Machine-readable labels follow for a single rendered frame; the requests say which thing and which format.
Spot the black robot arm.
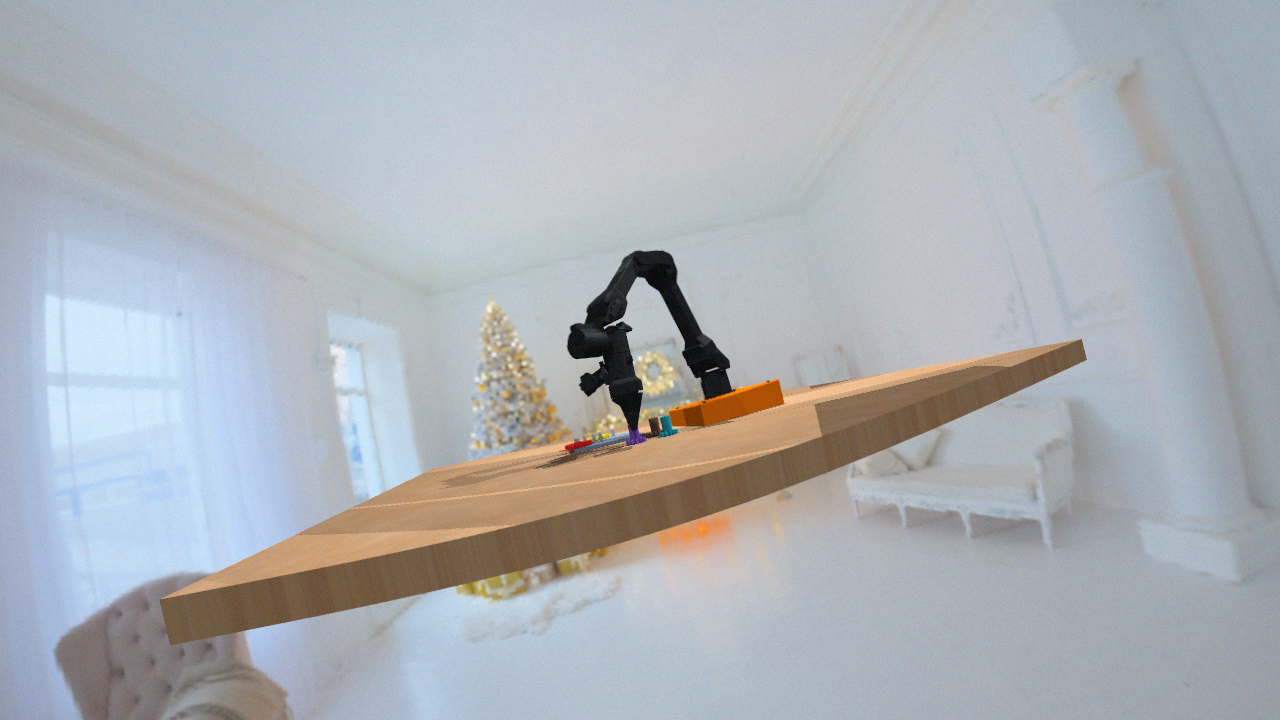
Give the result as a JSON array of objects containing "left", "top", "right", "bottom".
[{"left": 567, "top": 251, "right": 736, "bottom": 400}]

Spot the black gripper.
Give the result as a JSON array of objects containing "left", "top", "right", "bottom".
[{"left": 603, "top": 352, "right": 643, "bottom": 432}]

